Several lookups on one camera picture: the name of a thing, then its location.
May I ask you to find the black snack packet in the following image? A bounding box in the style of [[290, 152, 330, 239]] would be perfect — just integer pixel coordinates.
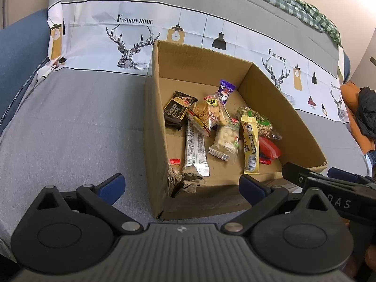
[[163, 91, 198, 129]]

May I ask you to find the brown cookie bag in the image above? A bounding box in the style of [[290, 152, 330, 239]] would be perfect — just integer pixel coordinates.
[[187, 92, 232, 137]]

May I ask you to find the orange cushion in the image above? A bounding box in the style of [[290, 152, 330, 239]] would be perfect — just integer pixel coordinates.
[[341, 81, 376, 155]]

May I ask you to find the purple candy packet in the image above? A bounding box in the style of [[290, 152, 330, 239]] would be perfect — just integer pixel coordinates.
[[217, 79, 237, 106]]

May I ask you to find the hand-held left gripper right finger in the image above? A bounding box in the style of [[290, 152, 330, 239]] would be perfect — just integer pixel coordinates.
[[221, 174, 335, 235]]

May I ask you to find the small red yellow snack packet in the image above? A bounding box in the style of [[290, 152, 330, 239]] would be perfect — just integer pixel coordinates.
[[168, 158, 180, 180]]

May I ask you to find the green label nut packet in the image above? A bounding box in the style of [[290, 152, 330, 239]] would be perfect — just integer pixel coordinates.
[[236, 106, 282, 140]]

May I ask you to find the long silver snack packet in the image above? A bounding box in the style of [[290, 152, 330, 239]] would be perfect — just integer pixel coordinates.
[[184, 119, 210, 177]]

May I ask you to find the black jacket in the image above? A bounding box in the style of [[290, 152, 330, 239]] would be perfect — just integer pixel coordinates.
[[357, 86, 376, 140]]

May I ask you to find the green label pastry packet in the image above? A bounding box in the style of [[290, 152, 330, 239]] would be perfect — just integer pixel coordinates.
[[208, 123, 241, 163]]

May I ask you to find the yellow snack bar packet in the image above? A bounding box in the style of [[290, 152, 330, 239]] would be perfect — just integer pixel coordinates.
[[240, 114, 261, 174]]

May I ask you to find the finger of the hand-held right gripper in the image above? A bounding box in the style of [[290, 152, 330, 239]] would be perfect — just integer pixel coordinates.
[[281, 161, 332, 193], [336, 167, 376, 184]]

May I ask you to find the brown cardboard box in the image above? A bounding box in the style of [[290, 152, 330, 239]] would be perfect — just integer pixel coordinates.
[[143, 39, 328, 221]]

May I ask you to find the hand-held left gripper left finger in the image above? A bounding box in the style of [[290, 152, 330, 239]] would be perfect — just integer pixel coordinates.
[[35, 173, 144, 235]]

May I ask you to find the blue cloth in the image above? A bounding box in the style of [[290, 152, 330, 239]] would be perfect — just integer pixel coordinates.
[[364, 150, 376, 168]]

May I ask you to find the green checked cloth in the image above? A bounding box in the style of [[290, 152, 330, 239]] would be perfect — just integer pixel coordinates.
[[214, 0, 342, 46]]

